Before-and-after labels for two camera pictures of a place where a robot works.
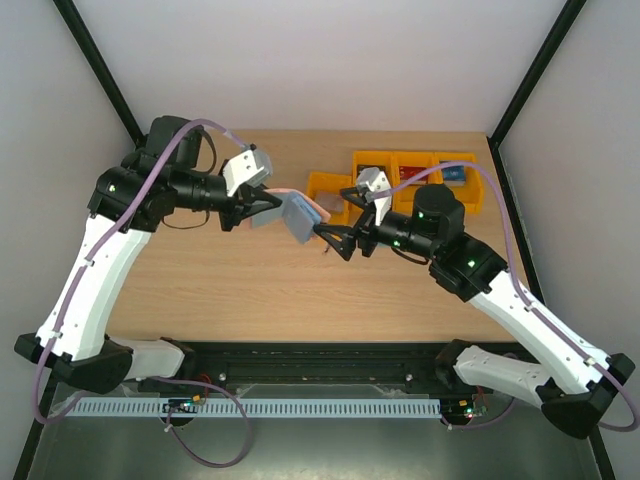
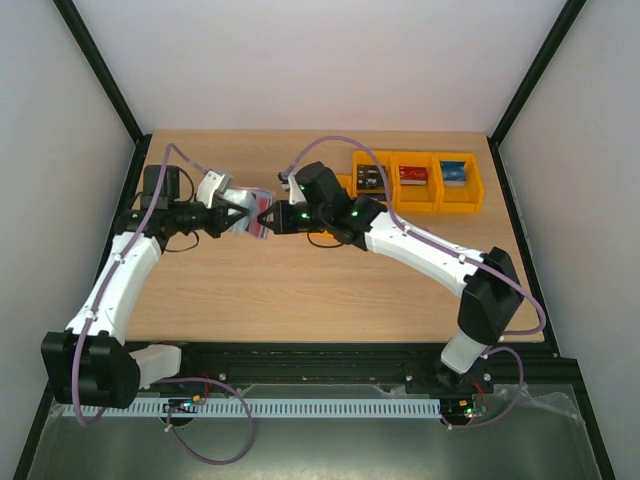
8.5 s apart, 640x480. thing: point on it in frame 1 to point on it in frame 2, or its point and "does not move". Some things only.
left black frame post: x=84 y=37 does not move
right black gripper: x=365 y=235 to x=278 y=218
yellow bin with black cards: x=385 y=160 does not move
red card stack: x=407 y=172 does not move
